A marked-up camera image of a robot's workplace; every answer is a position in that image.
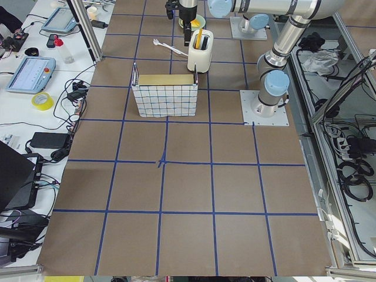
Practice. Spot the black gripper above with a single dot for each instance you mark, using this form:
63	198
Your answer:
186	13

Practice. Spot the near blue teach pendant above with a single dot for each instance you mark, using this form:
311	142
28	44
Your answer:
32	75

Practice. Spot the clear bottle with red cap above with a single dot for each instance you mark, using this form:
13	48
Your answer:
63	50

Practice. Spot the wire basket with grid liner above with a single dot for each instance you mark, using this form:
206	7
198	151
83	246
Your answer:
160	95

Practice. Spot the white toaster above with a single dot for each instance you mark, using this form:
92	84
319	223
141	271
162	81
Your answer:
200	59

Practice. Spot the yellow tape roll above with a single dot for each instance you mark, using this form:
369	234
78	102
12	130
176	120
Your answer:
42	101

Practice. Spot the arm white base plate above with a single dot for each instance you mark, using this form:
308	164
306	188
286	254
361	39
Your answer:
257	114
253	28

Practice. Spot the black phone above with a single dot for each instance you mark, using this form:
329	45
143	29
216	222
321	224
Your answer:
51	41

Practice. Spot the black power adapter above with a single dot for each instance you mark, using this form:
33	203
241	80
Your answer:
48	140

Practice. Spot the white paper cup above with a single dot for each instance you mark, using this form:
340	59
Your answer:
92	13

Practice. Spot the blue teach pendant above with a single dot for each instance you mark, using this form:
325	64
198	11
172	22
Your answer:
60	21
32	75

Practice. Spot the yellow green bowl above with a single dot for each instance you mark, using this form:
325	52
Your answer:
198	23

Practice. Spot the far blue teach pendant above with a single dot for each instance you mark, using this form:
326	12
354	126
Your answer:
60	21

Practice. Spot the aluminium frame post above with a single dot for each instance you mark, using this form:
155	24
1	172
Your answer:
82	19

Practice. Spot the yellow sponge toast slice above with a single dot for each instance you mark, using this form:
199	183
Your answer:
198	39

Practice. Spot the white crumpled cloth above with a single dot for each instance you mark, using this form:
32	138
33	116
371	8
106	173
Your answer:
321	62

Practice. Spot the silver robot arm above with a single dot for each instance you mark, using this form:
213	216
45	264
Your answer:
300	14
220	9

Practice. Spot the black laptop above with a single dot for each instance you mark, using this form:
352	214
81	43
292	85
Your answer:
19	176

